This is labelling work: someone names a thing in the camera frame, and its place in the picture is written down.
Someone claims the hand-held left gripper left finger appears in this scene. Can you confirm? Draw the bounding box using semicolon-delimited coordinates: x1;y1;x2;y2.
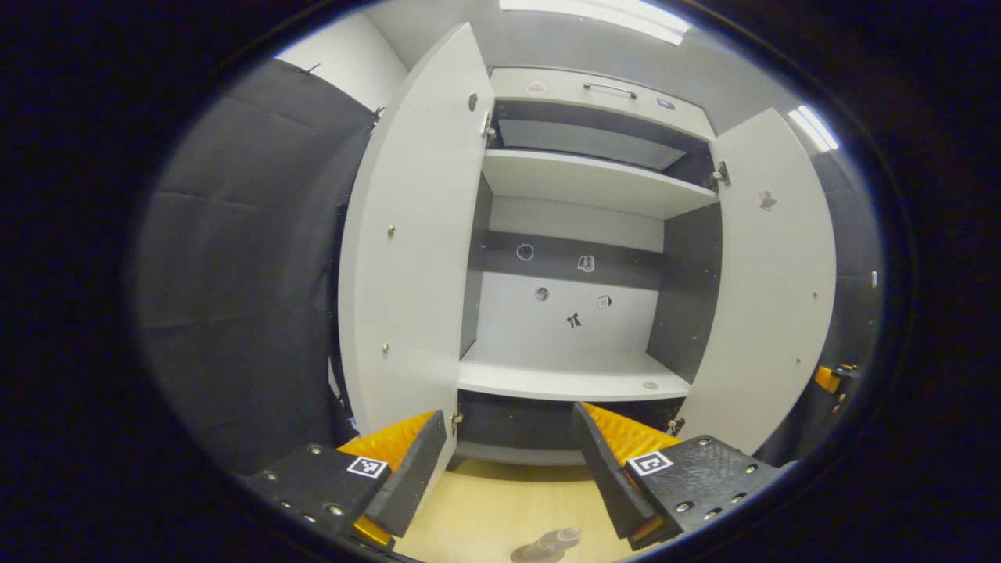
242;409;447;554

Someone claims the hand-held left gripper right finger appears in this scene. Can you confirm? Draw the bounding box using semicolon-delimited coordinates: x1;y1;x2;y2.
572;402;783;553

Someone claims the white cabinet door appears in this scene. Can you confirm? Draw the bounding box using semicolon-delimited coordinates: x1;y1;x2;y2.
676;108;838;456
338;22;496;470

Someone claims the clear plastic bottle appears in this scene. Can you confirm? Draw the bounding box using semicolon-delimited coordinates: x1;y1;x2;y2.
532;526;583;558

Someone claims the white cabinet shelf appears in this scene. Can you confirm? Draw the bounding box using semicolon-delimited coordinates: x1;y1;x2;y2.
481;149;719;220
457;344;693;403

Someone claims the black backdrop cloth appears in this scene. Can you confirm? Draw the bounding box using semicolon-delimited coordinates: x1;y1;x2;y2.
133;59;884;474

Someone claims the long ceiling light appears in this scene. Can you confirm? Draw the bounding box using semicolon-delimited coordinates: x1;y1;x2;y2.
500;0;691;45

